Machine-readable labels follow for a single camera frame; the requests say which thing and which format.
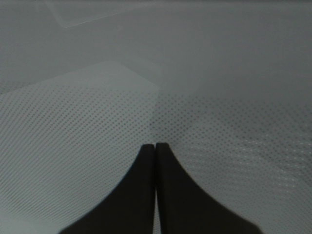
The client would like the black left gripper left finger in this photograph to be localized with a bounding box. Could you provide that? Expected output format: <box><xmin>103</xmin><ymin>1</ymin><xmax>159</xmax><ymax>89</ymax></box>
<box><xmin>61</xmin><ymin>144</ymin><xmax>156</xmax><ymax>234</ymax></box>

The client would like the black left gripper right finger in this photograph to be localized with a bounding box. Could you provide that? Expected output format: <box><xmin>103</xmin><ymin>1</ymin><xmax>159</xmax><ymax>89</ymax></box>
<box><xmin>156</xmin><ymin>143</ymin><xmax>262</xmax><ymax>234</ymax></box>

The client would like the white microwave door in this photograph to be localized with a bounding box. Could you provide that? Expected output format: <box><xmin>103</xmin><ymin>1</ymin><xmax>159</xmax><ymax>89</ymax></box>
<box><xmin>0</xmin><ymin>0</ymin><xmax>312</xmax><ymax>234</ymax></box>

